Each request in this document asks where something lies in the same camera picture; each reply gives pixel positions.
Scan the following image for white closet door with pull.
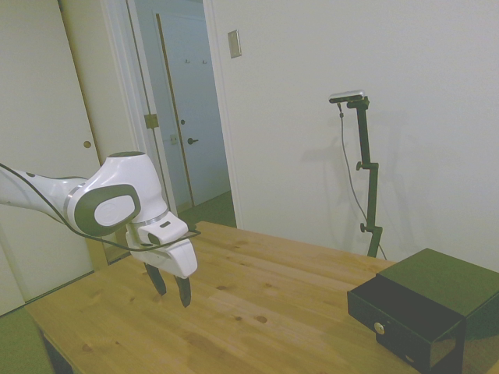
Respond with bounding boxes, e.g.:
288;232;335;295
0;0;103;307

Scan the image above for white plain closet door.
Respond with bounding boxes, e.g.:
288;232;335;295
58;0;146;266

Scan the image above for black drawer with brass knob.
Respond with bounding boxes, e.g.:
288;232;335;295
346;276;467;358

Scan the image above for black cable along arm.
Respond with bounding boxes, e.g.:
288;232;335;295
0;162;203;251

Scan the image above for black drawer cabinet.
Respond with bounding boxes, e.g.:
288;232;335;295
375;247;499;372

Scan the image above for white doorway frame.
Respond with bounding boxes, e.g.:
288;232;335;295
100;0;245;231

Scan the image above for metal wall switch plate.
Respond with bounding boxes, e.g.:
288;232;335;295
227;29;242;60

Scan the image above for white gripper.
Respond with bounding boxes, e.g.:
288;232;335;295
124;224;199;309

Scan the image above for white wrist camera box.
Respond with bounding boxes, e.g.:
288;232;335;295
136;215;189;248

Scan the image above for white hallway door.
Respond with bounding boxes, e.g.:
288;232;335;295
157;10;232;208

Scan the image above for black camera stand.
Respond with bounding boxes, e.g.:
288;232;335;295
345;99;384;259

